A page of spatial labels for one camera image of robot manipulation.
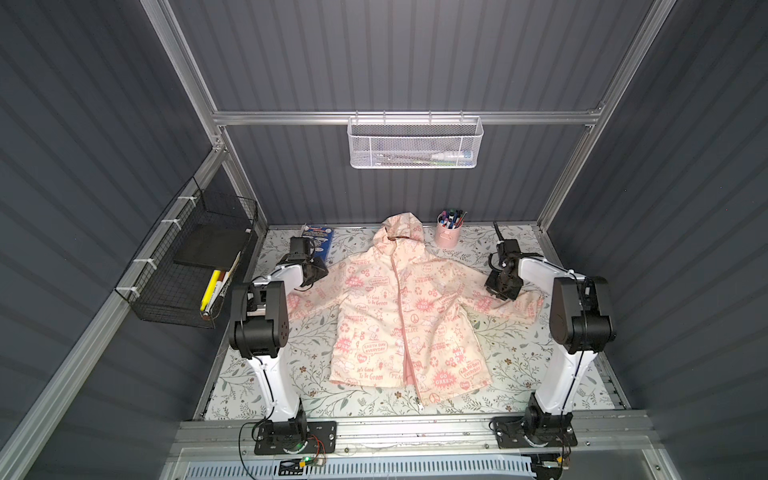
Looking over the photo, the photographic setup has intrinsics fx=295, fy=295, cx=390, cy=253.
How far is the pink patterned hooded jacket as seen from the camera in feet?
2.76

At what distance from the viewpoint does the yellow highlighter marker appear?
0.69 m

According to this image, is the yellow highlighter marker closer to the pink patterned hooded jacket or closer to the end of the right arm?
the pink patterned hooded jacket

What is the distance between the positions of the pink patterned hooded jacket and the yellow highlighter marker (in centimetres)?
22
